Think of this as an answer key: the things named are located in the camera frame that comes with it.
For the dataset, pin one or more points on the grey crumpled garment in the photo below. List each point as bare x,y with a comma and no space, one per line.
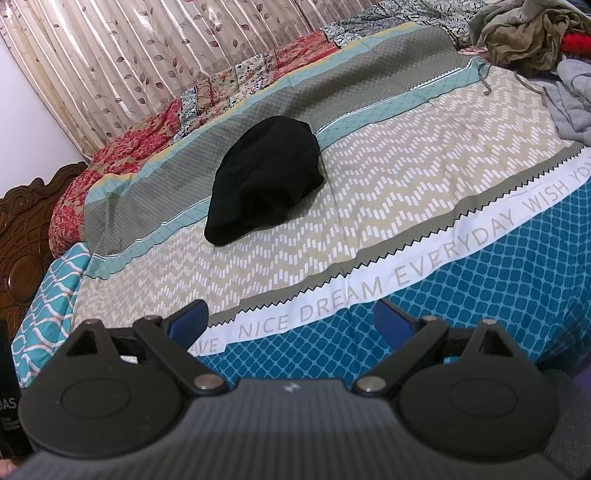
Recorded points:
575,101

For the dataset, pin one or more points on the carved wooden headboard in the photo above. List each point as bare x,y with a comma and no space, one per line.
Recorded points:
23,221

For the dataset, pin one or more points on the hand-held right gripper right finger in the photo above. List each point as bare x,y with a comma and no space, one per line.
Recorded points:
395,323

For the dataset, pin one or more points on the red floral patchwork quilt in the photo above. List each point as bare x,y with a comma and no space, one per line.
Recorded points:
138,143

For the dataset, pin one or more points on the red cloth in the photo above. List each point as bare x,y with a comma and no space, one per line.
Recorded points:
577,44

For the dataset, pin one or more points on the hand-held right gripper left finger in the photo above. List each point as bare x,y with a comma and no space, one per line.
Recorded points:
189,323

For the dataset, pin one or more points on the black pants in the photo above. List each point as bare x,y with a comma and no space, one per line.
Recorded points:
263,180

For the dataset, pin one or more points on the beige leaf print curtain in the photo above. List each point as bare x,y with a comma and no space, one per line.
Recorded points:
138,55

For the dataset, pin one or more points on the teal lattice patterned cloth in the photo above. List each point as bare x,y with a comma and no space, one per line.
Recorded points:
51,295

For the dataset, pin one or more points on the olive crumpled cloth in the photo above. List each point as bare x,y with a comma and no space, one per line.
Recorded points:
517,27

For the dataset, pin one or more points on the patterned striped bed sheet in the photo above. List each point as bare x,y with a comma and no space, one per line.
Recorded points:
392,184

